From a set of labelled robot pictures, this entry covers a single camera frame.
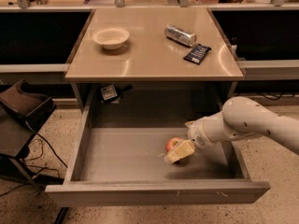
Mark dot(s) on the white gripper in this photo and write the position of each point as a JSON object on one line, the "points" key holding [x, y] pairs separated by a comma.
{"points": [[197, 134]]}

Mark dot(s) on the red apple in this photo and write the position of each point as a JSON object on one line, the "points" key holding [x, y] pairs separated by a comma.
{"points": [[172, 142]]}

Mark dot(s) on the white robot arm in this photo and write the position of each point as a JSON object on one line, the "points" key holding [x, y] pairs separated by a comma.
{"points": [[239, 118]]}

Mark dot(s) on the open grey metal drawer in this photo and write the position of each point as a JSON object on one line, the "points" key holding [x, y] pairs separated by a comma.
{"points": [[119, 156]]}

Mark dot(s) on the steel counter cabinet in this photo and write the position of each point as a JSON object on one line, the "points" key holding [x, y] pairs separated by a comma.
{"points": [[149, 55]]}

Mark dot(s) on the dark blue snack bar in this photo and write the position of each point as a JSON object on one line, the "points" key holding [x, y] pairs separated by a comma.
{"points": [[197, 54]]}

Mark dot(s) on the small labelled black box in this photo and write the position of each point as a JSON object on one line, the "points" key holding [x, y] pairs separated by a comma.
{"points": [[108, 93]]}

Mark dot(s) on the silver soda can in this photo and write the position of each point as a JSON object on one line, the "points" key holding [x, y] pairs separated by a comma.
{"points": [[179, 35]]}

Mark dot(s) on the white paper bowl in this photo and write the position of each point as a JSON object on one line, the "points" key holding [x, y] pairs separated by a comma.
{"points": [[111, 38]]}

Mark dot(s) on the dark brown chair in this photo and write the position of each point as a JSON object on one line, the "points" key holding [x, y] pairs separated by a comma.
{"points": [[23, 114]]}

